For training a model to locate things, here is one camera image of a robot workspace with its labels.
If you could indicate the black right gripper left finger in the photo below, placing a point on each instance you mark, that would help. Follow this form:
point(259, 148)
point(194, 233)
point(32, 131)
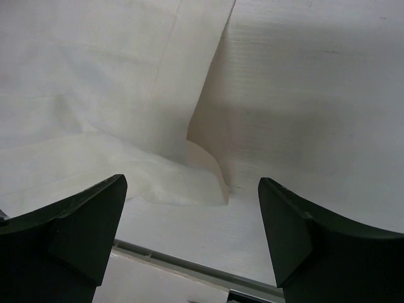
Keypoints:
point(59, 253)

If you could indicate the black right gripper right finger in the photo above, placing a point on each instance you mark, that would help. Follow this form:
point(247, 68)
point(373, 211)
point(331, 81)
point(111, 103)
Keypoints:
point(320, 256)

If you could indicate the white pleated skirt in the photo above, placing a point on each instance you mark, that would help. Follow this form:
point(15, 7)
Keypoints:
point(90, 89)

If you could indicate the aluminium table edge rail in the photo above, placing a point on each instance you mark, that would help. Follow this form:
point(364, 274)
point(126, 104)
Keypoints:
point(228, 277)

